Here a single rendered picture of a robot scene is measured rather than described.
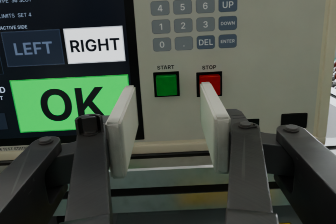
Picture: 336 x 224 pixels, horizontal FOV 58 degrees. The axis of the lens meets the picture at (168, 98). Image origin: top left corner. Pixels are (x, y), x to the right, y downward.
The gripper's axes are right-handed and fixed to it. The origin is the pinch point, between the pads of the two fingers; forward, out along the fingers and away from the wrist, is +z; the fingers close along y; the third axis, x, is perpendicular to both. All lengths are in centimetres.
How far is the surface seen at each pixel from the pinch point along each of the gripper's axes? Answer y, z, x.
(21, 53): -12.5, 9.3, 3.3
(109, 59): -5.0, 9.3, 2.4
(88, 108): -7.3, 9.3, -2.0
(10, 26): -13.0, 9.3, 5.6
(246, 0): 6.8, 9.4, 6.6
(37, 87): -11.7, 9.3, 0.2
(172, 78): 0.4, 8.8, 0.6
